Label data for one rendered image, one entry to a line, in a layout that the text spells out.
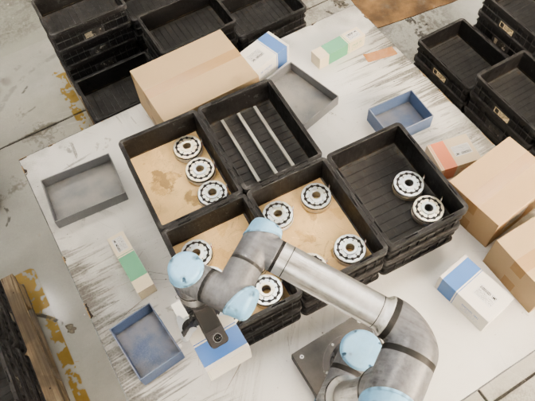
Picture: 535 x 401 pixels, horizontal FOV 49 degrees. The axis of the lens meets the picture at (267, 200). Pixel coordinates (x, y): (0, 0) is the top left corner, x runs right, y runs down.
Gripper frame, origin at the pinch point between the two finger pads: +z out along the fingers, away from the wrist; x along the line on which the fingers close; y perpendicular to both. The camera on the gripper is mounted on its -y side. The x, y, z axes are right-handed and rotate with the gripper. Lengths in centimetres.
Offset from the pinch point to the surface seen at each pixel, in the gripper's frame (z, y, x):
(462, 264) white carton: 32, -12, -81
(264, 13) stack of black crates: 72, 164, -109
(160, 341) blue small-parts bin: 40.2, 19.3, 14.3
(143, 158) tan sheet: 27, 79, -10
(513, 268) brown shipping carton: 29, -23, -92
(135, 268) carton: 34, 44, 10
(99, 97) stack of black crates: 83, 168, -12
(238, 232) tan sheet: 28, 34, -24
